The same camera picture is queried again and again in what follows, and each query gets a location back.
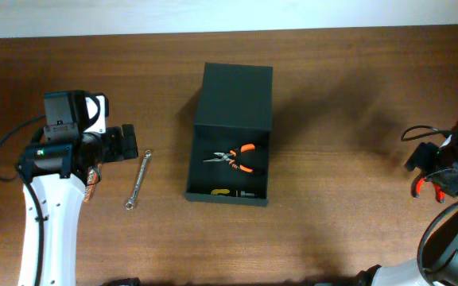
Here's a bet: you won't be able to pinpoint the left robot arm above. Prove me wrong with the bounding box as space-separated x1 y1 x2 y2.
16 90 138 285

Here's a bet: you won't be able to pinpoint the orange black needle-nose pliers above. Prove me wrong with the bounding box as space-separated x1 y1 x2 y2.
203 143 265 176

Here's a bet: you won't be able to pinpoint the yellow black screwdriver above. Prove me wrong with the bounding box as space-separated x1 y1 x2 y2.
211 189 257 198

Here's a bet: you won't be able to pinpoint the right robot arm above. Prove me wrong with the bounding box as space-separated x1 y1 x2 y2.
352 119 458 285

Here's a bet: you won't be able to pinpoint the red handled cutting pliers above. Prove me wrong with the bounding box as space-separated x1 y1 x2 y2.
410 176 446 203

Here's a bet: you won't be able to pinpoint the silver combination wrench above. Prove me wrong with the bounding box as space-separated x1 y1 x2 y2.
126 149 152 211

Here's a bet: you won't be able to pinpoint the dark green hinged box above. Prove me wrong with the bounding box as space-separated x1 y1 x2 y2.
184 63 273 207

